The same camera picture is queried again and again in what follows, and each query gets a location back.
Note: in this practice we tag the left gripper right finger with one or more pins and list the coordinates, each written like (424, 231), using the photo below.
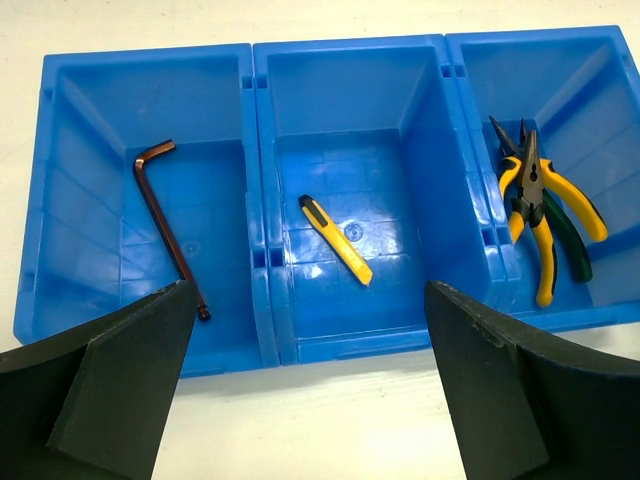
(527, 404)

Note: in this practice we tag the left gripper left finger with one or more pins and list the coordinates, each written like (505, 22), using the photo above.
(92, 402)

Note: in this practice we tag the brown hex key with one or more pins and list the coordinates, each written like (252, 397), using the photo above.
(140, 163)

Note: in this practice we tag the large yellow needle-nose pliers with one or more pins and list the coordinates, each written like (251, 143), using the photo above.
(512, 165)

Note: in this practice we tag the small yellow needle-nose pliers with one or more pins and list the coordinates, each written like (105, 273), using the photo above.
(537, 174)

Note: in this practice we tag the yellow utility knife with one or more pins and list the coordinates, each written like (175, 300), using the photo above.
(336, 239)

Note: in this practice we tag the dark green cutting pliers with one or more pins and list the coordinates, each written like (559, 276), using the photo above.
(570, 240)

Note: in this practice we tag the blue bin left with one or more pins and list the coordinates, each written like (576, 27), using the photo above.
(91, 246)

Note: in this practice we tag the blue bin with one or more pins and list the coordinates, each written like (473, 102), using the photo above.
(579, 89)
(91, 246)
(374, 131)

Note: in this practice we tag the blue bin middle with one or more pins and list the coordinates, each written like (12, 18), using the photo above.
(374, 131)

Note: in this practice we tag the blue bin right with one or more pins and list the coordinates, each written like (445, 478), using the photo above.
(579, 89)

